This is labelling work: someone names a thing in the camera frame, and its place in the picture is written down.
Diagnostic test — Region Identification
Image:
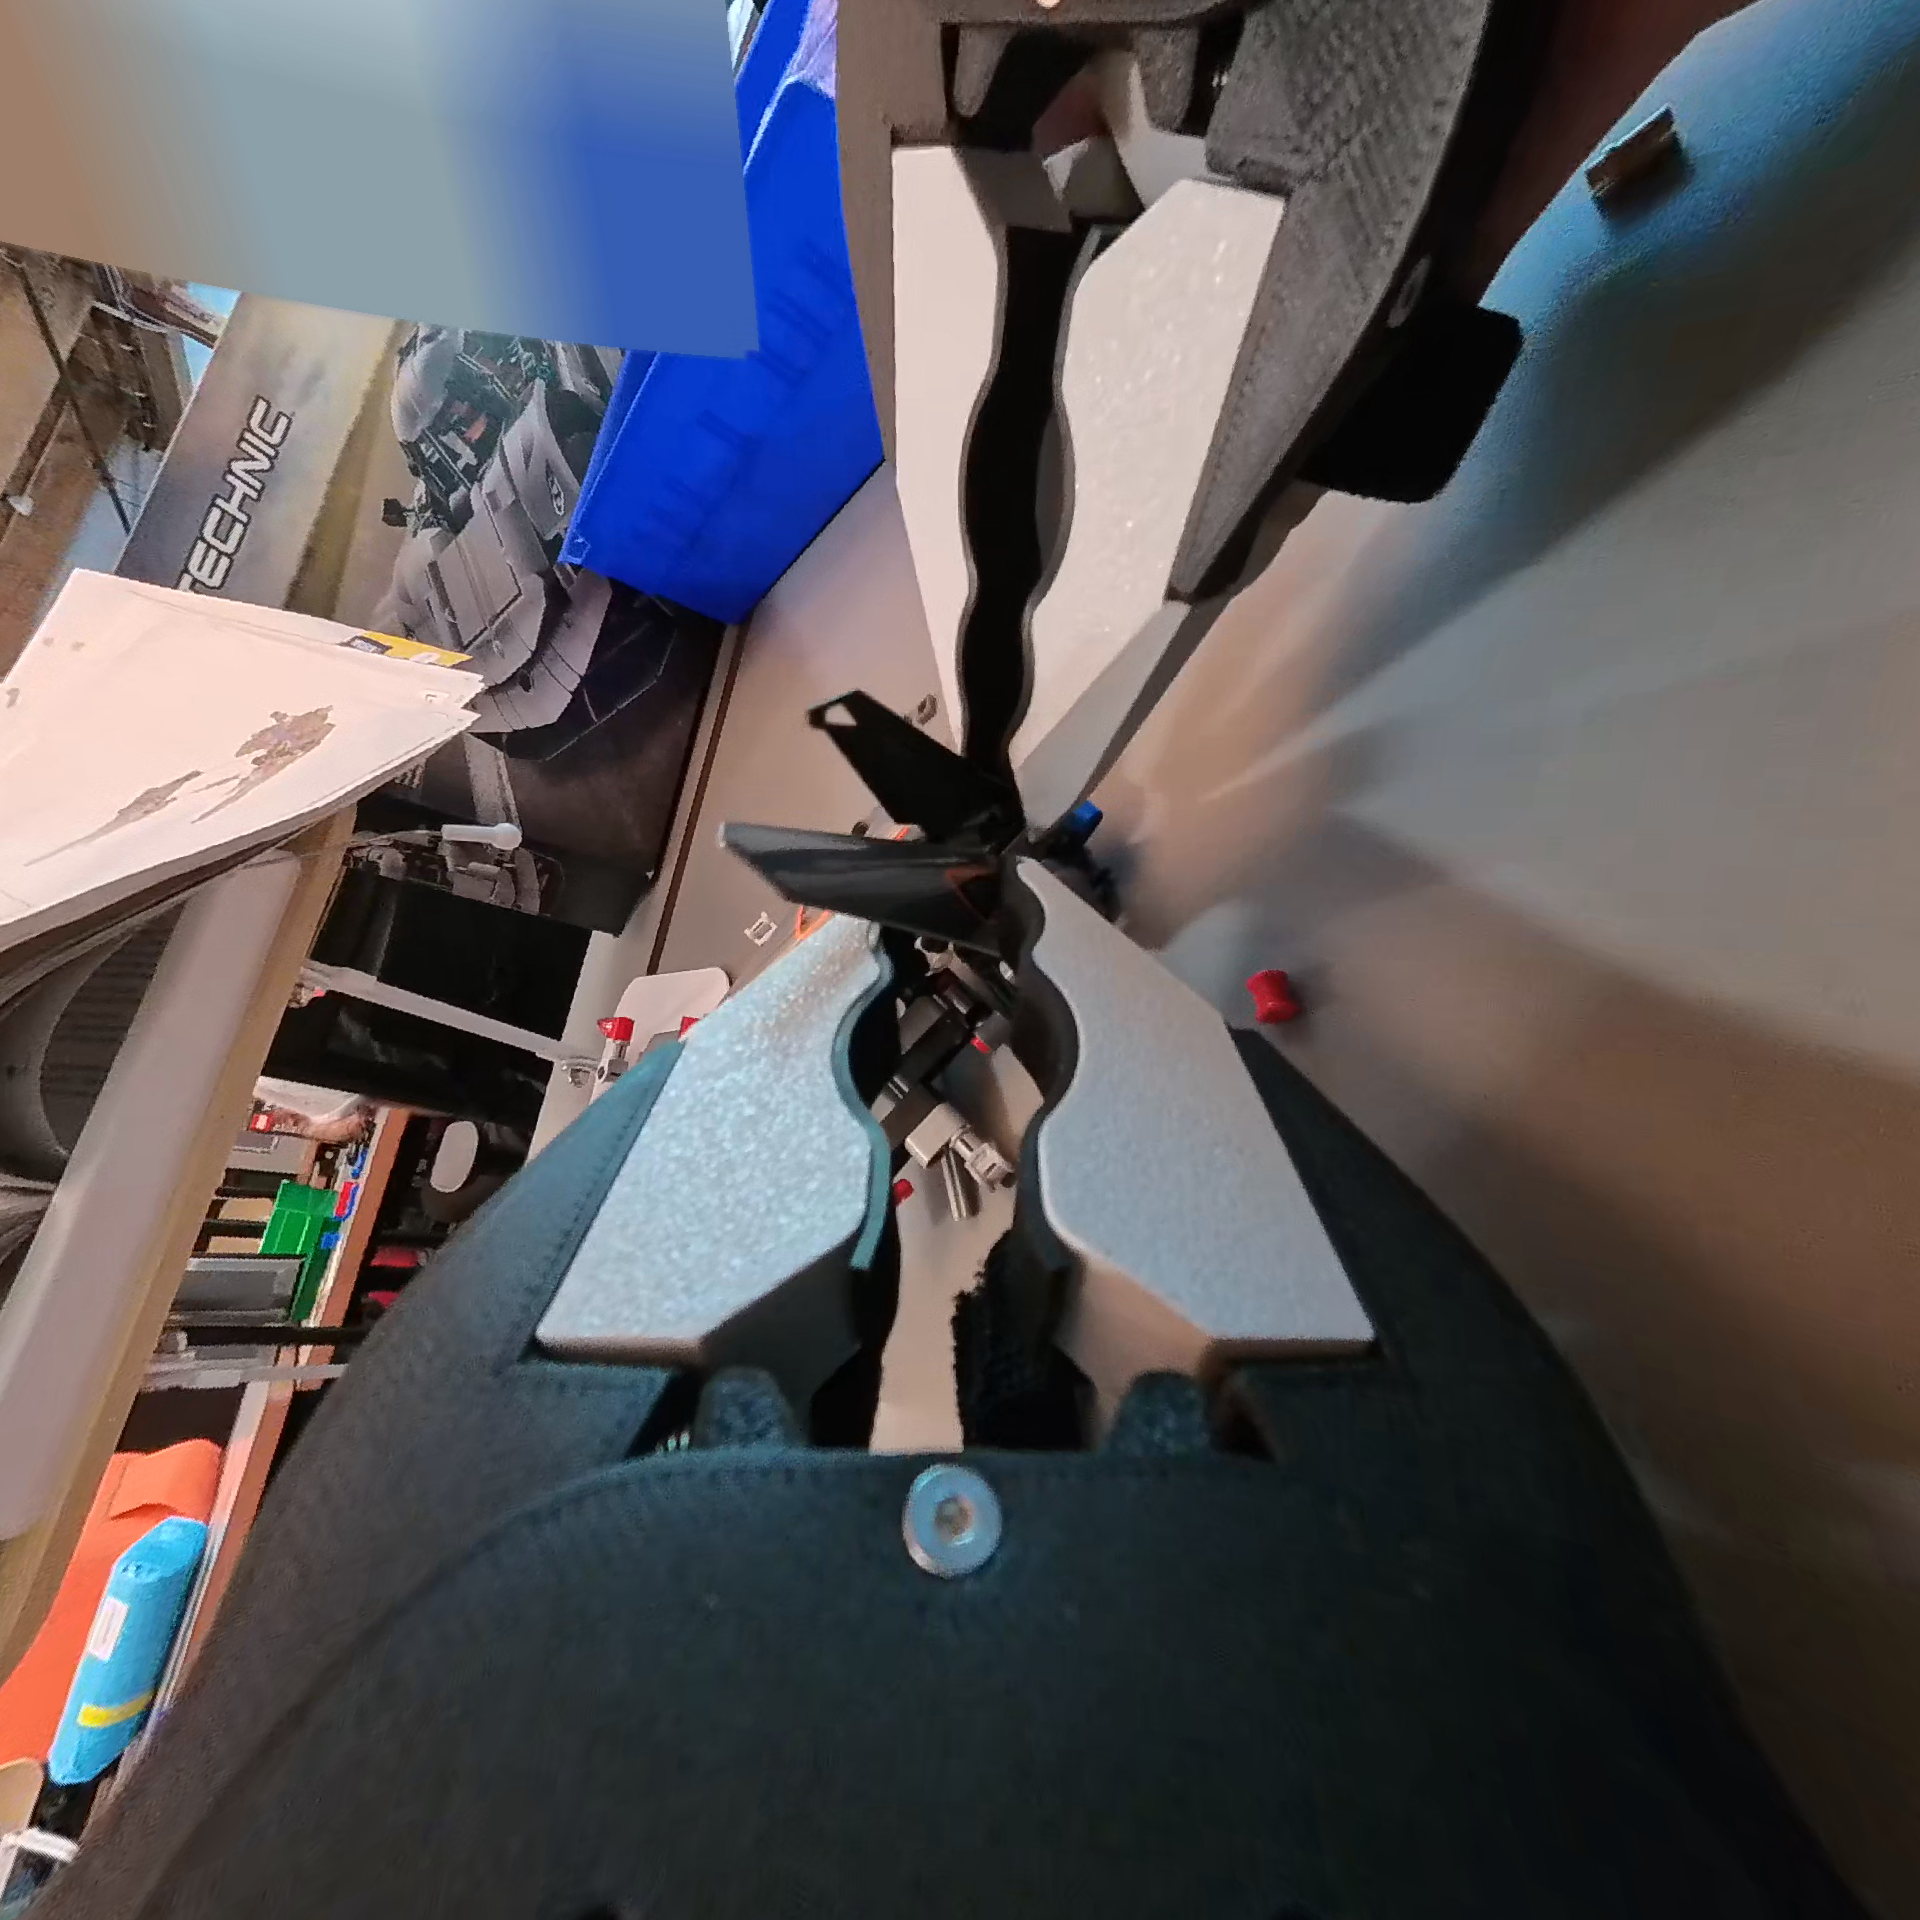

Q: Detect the green storage bin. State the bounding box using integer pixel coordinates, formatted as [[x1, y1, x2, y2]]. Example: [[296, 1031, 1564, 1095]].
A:
[[258, 1182, 347, 1320]]

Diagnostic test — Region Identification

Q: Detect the lego instruction booklet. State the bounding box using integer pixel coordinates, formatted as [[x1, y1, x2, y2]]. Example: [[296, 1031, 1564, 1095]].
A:
[[0, 566, 485, 952]]

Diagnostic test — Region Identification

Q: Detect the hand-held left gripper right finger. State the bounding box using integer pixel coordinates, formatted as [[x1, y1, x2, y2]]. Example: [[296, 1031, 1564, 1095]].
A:
[[1018, 867, 1381, 1392]]

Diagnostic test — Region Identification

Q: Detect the dark grey lego wing panel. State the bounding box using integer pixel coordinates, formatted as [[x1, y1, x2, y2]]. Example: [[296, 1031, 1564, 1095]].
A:
[[720, 816, 1037, 962]]

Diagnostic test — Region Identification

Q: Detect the orange fabric bundle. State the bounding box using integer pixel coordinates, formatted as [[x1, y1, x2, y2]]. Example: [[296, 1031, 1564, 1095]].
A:
[[0, 1440, 227, 1764]]

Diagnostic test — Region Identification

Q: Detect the person's right hand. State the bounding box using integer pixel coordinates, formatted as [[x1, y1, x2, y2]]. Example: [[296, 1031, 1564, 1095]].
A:
[[1476, 0, 1759, 309]]

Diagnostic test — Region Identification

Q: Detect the blue plastic bin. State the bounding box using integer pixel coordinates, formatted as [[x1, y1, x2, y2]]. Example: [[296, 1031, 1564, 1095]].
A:
[[557, 0, 887, 623]]

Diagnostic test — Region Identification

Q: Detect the light blue wrapped packet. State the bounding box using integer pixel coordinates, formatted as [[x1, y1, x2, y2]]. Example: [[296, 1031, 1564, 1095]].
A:
[[46, 1515, 207, 1788]]

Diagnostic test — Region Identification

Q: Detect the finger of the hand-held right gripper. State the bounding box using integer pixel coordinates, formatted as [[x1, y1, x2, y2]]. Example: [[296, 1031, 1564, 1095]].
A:
[[891, 141, 1077, 771], [1007, 175, 1288, 823]]

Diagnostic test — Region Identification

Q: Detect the black grey lego assembly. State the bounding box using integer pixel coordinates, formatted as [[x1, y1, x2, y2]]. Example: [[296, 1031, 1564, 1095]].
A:
[[787, 803, 1119, 1224]]

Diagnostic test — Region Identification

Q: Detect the dark lego set box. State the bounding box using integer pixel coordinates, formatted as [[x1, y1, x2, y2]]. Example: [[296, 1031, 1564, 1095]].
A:
[[119, 286, 723, 933]]

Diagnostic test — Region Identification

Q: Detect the large lego car chassis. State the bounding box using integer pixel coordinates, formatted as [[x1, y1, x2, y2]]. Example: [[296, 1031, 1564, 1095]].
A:
[[592, 1013, 707, 1096]]

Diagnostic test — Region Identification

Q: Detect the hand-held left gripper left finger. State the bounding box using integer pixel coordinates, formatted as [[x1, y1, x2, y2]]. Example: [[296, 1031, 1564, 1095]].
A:
[[528, 914, 900, 1374]]

